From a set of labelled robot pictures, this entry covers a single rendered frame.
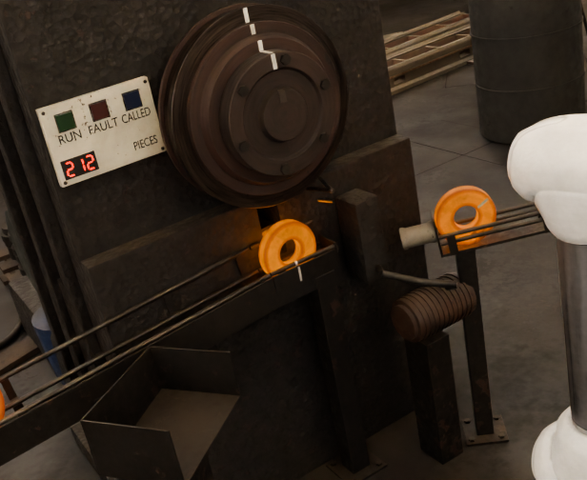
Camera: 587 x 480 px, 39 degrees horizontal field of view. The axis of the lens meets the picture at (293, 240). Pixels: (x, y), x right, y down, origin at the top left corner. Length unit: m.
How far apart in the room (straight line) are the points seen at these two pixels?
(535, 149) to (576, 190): 0.08
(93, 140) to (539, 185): 1.05
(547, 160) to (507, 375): 1.64
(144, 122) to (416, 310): 0.84
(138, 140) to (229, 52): 0.30
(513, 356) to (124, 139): 1.55
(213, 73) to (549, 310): 1.73
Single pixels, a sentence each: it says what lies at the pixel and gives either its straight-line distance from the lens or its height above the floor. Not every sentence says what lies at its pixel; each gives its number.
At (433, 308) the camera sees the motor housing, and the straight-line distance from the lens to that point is 2.22.
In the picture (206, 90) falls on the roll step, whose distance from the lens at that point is 1.85.
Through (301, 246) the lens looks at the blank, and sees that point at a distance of 2.11.
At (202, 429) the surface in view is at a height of 0.60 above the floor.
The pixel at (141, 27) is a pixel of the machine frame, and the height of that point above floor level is 1.35.
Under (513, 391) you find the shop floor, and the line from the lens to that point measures 2.75.
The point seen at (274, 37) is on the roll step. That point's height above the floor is 1.27.
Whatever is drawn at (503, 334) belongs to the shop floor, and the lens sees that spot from 3.02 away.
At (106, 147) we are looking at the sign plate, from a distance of 1.95.
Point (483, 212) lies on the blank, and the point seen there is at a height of 0.71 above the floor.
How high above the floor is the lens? 1.63
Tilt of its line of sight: 24 degrees down
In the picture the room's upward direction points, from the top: 12 degrees counter-clockwise
